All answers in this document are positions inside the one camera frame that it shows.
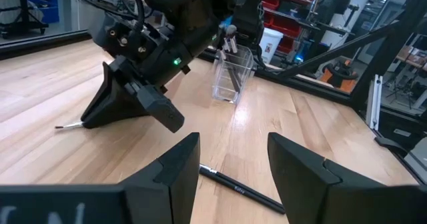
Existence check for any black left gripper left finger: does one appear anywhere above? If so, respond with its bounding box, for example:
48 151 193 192
121 132 201 224

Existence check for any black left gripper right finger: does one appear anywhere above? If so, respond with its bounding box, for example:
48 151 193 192
268 133 384 224

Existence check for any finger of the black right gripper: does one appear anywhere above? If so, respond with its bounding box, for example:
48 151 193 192
81 62 149 129

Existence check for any fluffy makeup brush silver ferrule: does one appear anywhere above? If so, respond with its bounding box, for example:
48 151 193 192
222 33 232 53
228 23 240 54

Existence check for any flat head black makeup brush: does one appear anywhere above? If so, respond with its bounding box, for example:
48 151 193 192
226 67 242 94

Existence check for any clear acrylic brush organizer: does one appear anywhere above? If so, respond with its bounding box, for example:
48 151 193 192
212 43 256 105

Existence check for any blue storage bin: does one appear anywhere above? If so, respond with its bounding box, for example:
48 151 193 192
27 0 60 24

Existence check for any black rolling cart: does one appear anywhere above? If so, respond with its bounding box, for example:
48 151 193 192
0 0 49 40

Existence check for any orange black vacuum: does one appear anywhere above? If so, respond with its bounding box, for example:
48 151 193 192
319 59 360 93

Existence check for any white plastic bucket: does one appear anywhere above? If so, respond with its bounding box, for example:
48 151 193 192
259 27 284 64

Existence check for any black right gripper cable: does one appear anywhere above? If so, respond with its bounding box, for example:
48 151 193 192
115 0 147 31

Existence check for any silver frame bracket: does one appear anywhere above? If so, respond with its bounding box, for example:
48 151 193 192
366 73 383 131

